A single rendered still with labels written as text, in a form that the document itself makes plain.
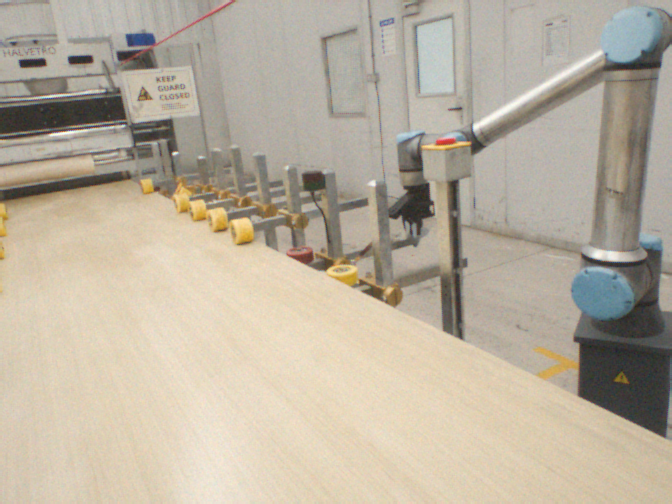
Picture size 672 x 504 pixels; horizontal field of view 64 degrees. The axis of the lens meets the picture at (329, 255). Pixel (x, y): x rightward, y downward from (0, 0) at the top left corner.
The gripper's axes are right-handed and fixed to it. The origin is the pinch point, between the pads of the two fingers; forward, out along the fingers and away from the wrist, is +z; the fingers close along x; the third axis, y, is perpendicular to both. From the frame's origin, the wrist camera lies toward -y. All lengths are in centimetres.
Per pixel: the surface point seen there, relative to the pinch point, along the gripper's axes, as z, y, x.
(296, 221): -13.0, -34.0, 16.3
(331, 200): -22.4, -32.1, -6.0
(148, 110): -52, -26, 247
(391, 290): -2.5, -32.9, -33.5
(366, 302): -8, -49, -47
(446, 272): -13, -33, -56
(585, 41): -60, 234, 109
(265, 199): -17, -33, 44
